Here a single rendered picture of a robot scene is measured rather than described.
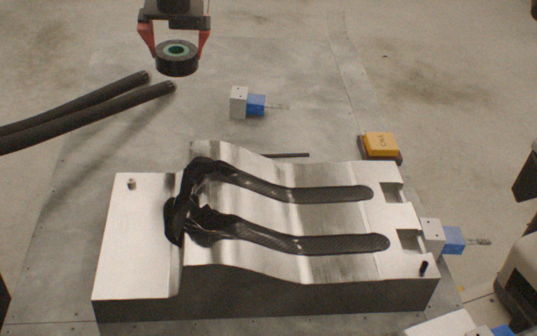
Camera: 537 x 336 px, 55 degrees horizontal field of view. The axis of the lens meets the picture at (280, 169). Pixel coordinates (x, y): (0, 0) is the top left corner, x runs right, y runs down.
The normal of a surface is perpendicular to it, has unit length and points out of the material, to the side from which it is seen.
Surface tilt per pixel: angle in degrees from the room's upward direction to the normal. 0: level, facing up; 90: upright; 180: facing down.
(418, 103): 0
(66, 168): 0
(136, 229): 0
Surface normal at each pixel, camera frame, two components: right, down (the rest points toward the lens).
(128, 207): 0.09, -0.74
